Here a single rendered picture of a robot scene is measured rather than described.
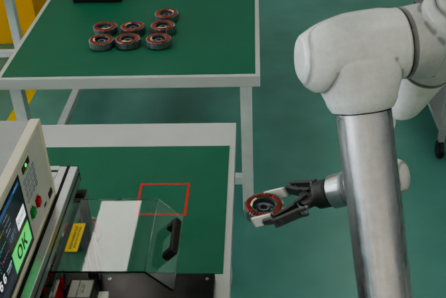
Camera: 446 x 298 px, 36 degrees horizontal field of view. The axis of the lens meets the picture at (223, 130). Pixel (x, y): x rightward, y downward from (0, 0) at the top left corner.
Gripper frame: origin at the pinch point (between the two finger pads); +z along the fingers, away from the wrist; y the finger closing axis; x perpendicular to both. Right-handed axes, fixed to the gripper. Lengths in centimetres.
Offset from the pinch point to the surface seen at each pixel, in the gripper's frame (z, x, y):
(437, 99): -2, -77, 191
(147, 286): 24.7, 3.2, -29.5
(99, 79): 87, 34, 72
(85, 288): 23, 19, -47
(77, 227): 18, 33, -43
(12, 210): 9, 50, -61
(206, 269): 15.4, -4.0, -17.2
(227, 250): 12.8, -5.6, -8.3
